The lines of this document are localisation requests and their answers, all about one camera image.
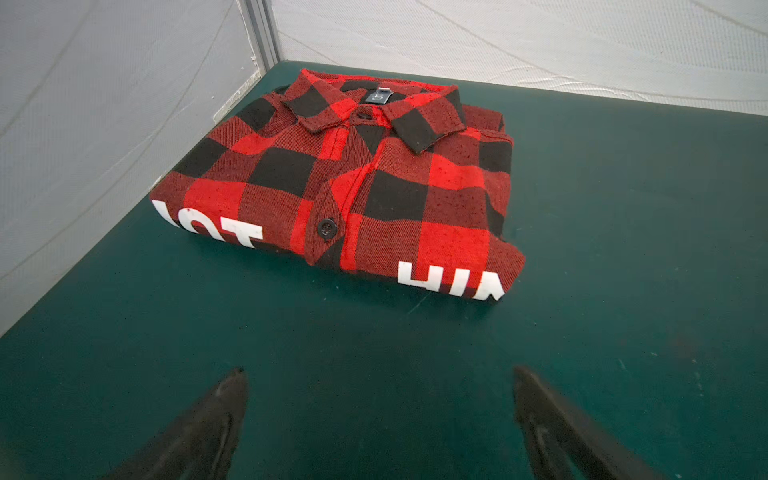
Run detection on aluminium corner frame post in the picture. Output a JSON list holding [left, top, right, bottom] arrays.
[[236, 0, 284, 75]]

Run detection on red black plaid shirt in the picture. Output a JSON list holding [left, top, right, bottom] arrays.
[[150, 70, 525, 301]]

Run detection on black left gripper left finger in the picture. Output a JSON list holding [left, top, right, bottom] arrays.
[[103, 367, 249, 479]]

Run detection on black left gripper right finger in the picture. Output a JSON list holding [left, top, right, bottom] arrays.
[[513, 365, 660, 479]]

